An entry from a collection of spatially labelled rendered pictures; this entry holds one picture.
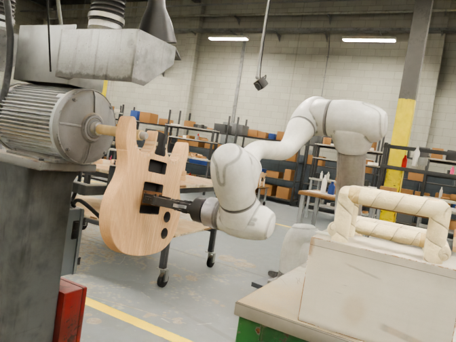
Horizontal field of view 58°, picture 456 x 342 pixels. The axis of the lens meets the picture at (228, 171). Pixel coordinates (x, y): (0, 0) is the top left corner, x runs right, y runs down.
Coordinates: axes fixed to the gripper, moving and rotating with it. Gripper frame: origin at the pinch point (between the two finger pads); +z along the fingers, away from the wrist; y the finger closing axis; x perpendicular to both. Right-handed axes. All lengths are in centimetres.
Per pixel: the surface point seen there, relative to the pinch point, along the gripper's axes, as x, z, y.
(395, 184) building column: 82, 0, 675
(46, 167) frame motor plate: 3.0, 32.5, -15.5
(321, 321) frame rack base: -15, -64, -23
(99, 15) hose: 50, 14, -24
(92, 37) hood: 42, 13, -26
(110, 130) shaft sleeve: 18.7, 14.7, -9.3
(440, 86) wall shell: 387, -26, 1057
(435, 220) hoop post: 9, -80, -24
